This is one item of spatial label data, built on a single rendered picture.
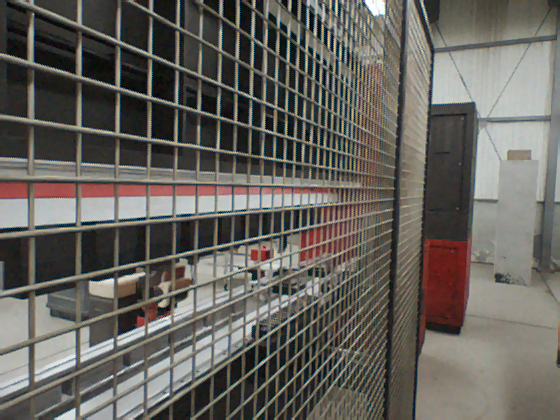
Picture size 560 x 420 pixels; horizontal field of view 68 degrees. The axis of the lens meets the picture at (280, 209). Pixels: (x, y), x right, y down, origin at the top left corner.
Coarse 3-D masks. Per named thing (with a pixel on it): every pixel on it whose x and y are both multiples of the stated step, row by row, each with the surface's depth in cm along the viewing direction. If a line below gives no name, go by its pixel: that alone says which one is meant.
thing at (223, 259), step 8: (208, 256) 613; (224, 256) 637; (240, 256) 637; (248, 256) 637; (200, 264) 569; (208, 264) 563; (224, 264) 574; (192, 272) 577; (224, 272) 552; (192, 280) 579; (224, 280) 552; (224, 288) 553
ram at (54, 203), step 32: (0, 192) 87; (64, 192) 101; (96, 192) 109; (128, 192) 119; (160, 192) 131; (192, 192) 146; (224, 192) 164; (256, 192) 188; (288, 192) 220; (320, 192) 265; (0, 224) 87
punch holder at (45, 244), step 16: (64, 224) 101; (16, 240) 92; (48, 240) 97; (64, 240) 101; (0, 256) 95; (16, 256) 92; (48, 256) 98; (64, 256) 102; (0, 272) 95; (16, 272) 93; (48, 272) 98; (64, 272) 102; (0, 288) 96; (16, 288) 93; (48, 288) 98; (64, 288) 102
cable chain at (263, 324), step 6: (294, 300) 149; (300, 300) 149; (294, 306) 142; (300, 306) 142; (276, 312) 134; (282, 312) 134; (294, 312) 135; (264, 318) 127; (276, 318) 128; (282, 318) 129; (294, 318) 135; (264, 324) 122; (276, 324) 123; (252, 330) 121; (264, 330) 120; (270, 330) 119; (276, 330) 123; (282, 330) 127; (252, 336) 121; (270, 336) 120
